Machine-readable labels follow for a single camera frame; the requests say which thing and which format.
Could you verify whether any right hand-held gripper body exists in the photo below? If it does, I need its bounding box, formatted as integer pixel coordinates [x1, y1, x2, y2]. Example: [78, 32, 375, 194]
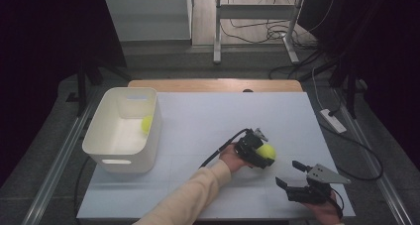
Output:
[284, 164, 353, 205]

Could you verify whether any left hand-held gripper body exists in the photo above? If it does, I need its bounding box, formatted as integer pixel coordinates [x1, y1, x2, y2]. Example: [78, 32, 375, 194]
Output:
[234, 127, 269, 169]

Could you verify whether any yellow tennis ball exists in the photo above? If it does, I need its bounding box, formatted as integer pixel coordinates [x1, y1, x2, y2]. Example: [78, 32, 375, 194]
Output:
[256, 143, 277, 162]
[141, 115, 155, 136]

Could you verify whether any white plastic storage bin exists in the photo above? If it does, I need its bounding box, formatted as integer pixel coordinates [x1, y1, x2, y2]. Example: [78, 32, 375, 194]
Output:
[81, 86, 163, 173]

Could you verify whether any person's left hand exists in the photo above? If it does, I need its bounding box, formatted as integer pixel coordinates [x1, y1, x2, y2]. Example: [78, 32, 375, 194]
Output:
[218, 143, 256, 174]

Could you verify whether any person's right hand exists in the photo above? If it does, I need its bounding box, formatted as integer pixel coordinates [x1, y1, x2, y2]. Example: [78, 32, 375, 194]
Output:
[301, 190, 343, 225]

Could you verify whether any white power strip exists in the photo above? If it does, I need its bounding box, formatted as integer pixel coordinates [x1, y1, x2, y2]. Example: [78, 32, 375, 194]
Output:
[319, 108, 348, 135]

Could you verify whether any white board table cover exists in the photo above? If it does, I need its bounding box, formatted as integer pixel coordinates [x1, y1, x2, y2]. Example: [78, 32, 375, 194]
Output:
[76, 91, 357, 221]

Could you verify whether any black metal stand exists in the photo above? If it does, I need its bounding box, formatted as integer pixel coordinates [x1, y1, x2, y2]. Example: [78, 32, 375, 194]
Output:
[329, 51, 368, 120]
[65, 55, 133, 118]

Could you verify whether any white cabinet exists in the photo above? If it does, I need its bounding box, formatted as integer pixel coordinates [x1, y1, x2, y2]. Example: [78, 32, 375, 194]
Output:
[103, 0, 194, 43]

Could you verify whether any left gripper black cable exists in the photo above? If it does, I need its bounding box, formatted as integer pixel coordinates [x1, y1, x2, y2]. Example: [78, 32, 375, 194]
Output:
[198, 128, 251, 169]

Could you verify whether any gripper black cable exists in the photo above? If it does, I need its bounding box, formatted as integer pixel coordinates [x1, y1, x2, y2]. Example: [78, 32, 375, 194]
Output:
[326, 185, 346, 220]
[198, 128, 251, 169]

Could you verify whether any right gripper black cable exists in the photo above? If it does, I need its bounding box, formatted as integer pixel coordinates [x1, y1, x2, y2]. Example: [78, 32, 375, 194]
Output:
[326, 185, 346, 220]

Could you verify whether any black power strip cable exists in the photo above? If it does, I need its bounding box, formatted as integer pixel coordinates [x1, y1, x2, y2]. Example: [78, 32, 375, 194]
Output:
[318, 121, 384, 182]

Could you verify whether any aluminium floor rail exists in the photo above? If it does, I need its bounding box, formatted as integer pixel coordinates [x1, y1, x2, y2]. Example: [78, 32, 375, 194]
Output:
[333, 87, 420, 225]
[21, 85, 100, 225]

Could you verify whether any thin white cable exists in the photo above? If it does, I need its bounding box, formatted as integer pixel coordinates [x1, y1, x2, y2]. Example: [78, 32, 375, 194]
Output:
[311, 67, 328, 111]

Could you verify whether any tangle of black floor cables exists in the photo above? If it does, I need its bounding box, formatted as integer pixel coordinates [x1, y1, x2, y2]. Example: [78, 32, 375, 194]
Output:
[219, 18, 320, 51]

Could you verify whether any white metal desk frame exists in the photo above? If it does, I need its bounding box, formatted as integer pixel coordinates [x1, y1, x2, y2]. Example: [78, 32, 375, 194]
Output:
[212, 0, 306, 65]

